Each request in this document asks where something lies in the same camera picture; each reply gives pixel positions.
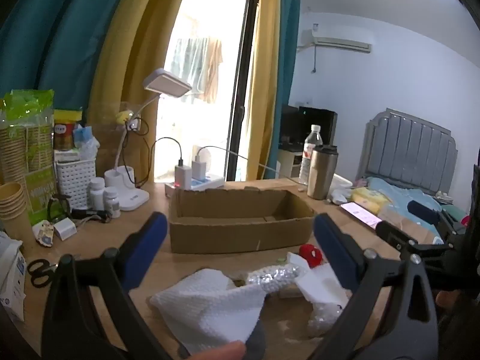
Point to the white woven plastic basket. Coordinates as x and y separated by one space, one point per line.
73 182

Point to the grey bed headboard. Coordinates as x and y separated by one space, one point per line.
408 152

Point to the white power strip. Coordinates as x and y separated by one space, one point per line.
196 185

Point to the person's hand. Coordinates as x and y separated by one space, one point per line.
232 351

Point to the yellow curtain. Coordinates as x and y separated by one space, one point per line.
136 42

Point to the black flashlight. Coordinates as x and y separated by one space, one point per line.
101 216

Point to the white textured towel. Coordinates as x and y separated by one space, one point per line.
206 310

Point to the teal curtain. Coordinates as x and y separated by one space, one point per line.
55 44

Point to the clear water bottle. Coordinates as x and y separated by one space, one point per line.
311 142

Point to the black monitor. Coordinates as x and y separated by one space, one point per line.
296 124

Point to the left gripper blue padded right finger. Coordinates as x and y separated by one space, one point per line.
408 328

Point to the red yellow can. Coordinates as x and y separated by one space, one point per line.
65 122

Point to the white charger with black cable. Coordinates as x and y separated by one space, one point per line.
182 176

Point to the small white adapter box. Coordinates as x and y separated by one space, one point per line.
65 228

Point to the steel travel tumbler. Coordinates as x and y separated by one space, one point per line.
322 169

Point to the white air conditioner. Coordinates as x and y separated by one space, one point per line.
329 39

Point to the white pill bottle right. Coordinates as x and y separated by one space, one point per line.
111 202

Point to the white bubble wrap roll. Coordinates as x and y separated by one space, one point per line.
274 278

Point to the stack of paper cups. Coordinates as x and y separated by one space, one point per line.
14 214

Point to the brown cardboard box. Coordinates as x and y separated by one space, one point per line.
233 221

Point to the white desk lamp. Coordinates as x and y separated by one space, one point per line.
133 158

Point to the red plush ball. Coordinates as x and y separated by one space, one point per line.
311 254

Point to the green paper cup package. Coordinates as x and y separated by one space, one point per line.
27 154

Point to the white pill bottle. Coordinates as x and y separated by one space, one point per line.
96 191
111 202

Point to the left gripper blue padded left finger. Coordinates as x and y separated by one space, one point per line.
71 327

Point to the smartphone with lit screen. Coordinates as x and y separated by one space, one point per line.
361 214

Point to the yellow tissue pack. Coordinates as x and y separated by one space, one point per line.
370 200

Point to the white pill bottle left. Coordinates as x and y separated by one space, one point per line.
96 191

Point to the black scissors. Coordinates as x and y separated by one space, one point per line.
41 272

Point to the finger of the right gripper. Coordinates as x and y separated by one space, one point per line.
405 244
430 216

